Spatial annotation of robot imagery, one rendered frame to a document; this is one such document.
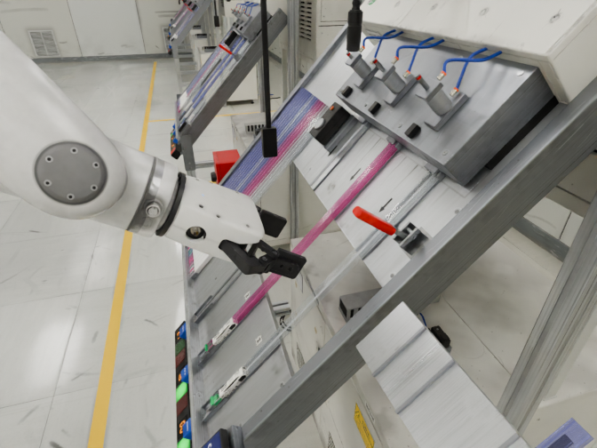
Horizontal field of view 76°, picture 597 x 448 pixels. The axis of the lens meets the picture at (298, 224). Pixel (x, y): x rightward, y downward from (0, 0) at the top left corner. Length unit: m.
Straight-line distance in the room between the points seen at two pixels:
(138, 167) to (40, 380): 1.57
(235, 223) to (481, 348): 0.73
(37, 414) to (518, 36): 1.77
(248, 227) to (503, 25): 0.37
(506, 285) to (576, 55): 0.81
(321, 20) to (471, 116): 1.42
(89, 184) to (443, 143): 0.37
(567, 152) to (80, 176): 0.47
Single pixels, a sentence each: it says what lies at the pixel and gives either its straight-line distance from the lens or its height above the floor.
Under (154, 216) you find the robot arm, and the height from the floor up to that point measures 1.13.
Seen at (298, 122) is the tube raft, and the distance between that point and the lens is 0.91.
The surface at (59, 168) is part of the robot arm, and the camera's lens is 0.33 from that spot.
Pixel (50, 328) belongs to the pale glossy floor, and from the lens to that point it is 2.12.
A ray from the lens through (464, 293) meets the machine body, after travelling 1.13.
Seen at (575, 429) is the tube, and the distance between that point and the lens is 0.34.
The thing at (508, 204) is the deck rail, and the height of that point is 1.11.
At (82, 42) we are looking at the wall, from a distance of 9.33.
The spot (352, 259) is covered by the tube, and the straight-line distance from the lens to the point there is 0.54.
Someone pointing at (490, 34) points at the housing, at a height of 1.27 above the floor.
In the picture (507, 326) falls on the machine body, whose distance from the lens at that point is 1.08.
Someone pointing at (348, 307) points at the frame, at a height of 0.66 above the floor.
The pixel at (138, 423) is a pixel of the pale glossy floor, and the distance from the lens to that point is 1.63.
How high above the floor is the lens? 1.32
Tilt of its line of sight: 32 degrees down
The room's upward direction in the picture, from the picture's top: straight up
